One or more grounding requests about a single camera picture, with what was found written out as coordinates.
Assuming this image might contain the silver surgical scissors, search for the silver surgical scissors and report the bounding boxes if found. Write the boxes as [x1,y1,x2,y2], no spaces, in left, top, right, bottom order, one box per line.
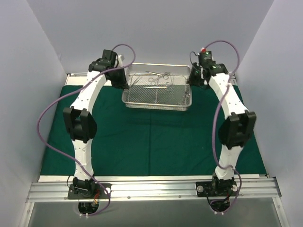
[146,71,170,83]

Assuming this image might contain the metal mesh instrument tray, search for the metal mesh instrument tray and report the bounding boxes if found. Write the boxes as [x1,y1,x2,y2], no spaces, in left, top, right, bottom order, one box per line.
[122,63,192,111]

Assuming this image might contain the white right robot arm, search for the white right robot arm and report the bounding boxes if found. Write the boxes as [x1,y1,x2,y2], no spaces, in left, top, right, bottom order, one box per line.
[188,62,257,195]

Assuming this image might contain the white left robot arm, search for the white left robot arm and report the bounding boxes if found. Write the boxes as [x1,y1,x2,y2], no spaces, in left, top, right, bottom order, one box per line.
[63,55,128,198]

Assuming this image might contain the silver surgical tweezers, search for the silver surgical tweezers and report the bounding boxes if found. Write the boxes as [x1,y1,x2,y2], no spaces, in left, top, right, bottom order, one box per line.
[129,73,150,86]

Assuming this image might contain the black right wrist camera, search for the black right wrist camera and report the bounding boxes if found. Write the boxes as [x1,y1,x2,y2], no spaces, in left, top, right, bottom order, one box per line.
[198,49,214,66]

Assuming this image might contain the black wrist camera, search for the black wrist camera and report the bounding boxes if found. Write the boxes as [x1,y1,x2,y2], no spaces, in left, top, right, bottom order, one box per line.
[198,49,214,66]
[101,49,118,67]

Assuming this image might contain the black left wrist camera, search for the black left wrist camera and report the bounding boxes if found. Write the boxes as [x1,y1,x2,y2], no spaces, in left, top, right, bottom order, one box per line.
[101,49,118,67]

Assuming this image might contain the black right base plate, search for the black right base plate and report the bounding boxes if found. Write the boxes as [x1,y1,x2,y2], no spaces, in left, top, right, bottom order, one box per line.
[195,179,238,197]

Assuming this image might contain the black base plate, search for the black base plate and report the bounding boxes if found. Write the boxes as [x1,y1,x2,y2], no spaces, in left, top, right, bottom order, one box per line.
[195,179,238,197]
[67,183,108,200]

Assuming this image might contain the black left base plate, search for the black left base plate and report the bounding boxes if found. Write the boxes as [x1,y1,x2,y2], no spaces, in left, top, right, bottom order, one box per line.
[67,183,108,200]

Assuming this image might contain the aluminium frame rail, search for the aluminium frame rail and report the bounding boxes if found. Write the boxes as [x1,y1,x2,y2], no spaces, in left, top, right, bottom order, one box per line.
[27,174,282,202]

